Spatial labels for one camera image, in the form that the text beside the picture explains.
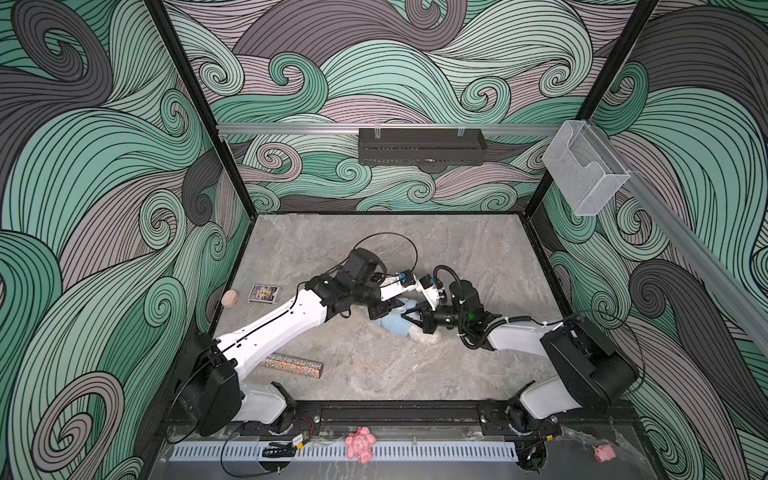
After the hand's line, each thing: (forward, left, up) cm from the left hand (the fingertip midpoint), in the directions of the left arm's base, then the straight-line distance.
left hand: (400, 294), depth 77 cm
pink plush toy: (-31, +9, -14) cm, 35 cm away
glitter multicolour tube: (-14, +28, -15) cm, 35 cm away
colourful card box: (+9, +43, -17) cm, 47 cm away
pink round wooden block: (+6, +53, -16) cm, 56 cm away
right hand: (-1, -2, -10) cm, 10 cm away
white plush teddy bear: (-7, -5, -9) cm, 13 cm away
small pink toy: (-32, -47, -14) cm, 59 cm away
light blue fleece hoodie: (-4, +1, -9) cm, 10 cm away
